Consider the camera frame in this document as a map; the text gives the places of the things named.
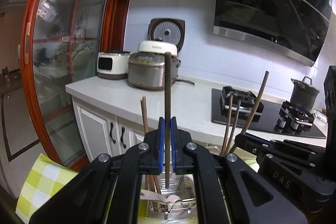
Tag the small white cooker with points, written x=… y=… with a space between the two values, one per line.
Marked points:
x=110 y=64

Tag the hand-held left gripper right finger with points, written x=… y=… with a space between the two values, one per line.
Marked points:
x=173 y=145

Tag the black gas stove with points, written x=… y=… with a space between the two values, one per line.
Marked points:
x=267 y=113

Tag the dark cooking pot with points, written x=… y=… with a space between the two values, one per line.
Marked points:
x=303 y=98

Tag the small white packet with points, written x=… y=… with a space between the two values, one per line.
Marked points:
x=320 y=117

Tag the red framed glass door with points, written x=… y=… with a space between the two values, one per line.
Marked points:
x=27 y=37

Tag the white kitchen cabinet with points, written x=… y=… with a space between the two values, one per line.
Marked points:
x=157 y=98

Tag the black range hood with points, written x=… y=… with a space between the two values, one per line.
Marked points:
x=262 y=3

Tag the dark chopstick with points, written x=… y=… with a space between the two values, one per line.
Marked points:
x=167 y=82

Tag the silver rice cooker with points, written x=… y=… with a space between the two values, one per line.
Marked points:
x=147 y=71

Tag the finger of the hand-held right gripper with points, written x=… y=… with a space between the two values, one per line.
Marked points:
x=299 y=148
x=249 y=144

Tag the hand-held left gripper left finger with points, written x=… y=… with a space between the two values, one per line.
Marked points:
x=161 y=145

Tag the yellow white checked tablecloth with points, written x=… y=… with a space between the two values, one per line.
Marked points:
x=44 y=187

